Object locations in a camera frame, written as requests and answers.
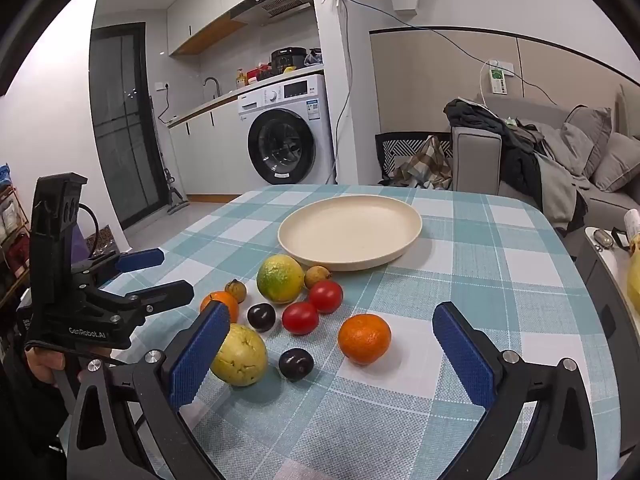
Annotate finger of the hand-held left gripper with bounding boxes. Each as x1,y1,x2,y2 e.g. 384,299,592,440
75,247,166,286
100,281,195,326

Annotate white kitchen counter cabinets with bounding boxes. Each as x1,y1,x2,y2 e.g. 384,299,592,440
167,65,326,201

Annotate range hood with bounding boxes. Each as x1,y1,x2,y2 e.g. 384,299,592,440
231,0,315,26

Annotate storage shelf with bags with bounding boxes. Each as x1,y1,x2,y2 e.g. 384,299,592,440
0,162,33,311

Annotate person's left forearm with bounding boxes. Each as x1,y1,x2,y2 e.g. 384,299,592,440
0,340,71,480

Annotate person's left hand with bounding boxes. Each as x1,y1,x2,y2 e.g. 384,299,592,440
24,350,67,387

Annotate cream round plate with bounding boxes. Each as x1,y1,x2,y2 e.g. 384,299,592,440
277,196,423,272

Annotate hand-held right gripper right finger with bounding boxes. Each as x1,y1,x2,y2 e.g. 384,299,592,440
432,301,598,480

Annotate plaid cloth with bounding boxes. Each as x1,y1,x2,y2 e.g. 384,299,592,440
390,136,453,191

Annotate grey pillow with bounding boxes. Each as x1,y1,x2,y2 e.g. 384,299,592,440
590,132,640,193
560,105,613,178

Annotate white charger cable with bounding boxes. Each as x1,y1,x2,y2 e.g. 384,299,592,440
479,61,497,111

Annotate teal checked tablecloth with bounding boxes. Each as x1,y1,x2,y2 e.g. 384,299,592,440
65,183,621,480

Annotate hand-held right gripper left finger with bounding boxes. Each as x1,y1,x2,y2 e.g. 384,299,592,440
65,301,236,480

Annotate red tomato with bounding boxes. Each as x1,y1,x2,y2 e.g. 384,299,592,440
308,280,344,314
281,302,320,336

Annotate white washing machine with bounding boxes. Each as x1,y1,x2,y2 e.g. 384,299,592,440
236,74,337,186

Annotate pale yellow guava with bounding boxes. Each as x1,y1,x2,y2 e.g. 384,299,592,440
210,323,269,387

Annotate white side table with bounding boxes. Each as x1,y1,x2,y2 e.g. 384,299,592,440
575,225,640,461

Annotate black laundry basket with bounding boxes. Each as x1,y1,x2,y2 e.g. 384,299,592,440
375,131,453,188

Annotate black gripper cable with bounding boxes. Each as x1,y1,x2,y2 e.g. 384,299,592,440
77,204,100,257

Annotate yellow plastic bag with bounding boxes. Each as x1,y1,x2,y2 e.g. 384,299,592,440
622,207,640,311

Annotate dark clothes pile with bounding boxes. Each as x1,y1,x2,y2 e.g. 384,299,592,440
444,99,588,233

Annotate orange mandarin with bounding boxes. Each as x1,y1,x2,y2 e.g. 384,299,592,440
200,291,240,325
338,313,392,366

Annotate stick vacuum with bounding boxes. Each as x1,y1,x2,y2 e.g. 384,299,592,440
149,95,191,213

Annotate hanging grey cable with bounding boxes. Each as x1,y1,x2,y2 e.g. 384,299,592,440
334,0,355,185

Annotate grey sofa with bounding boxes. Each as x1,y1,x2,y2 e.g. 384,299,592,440
450,82,640,241

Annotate green yellow citrus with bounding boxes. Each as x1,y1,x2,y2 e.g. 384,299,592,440
256,255,306,305

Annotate green white wall device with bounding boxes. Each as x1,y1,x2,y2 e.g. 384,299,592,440
487,60,516,96

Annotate dark glass door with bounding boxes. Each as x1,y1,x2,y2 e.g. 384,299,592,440
89,22,168,231

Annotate white wall cabinets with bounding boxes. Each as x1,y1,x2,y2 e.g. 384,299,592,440
166,0,331,57

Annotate dark purple plum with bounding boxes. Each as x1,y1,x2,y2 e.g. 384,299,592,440
278,348,315,381
246,303,277,333

